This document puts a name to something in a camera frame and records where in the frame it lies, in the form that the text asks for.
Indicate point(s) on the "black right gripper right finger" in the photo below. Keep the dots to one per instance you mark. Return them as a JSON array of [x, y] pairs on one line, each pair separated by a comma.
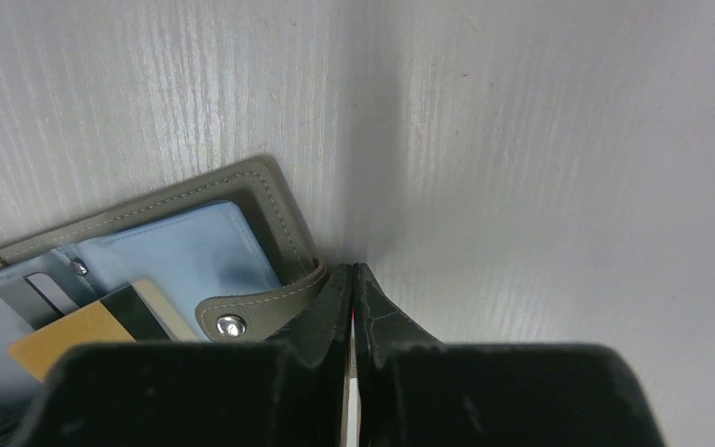
[[418, 391]]

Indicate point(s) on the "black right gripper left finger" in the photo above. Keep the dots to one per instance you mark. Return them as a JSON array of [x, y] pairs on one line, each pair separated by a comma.
[[289, 390]]

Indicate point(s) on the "grey leather card holder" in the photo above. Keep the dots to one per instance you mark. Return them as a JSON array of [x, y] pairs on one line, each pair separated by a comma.
[[227, 248]]

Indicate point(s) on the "gold black-stripe credit card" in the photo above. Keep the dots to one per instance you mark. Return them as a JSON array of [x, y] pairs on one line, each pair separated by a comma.
[[139, 312]]

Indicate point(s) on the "white silver credit card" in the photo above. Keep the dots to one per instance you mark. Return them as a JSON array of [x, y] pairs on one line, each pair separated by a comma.
[[37, 299]]

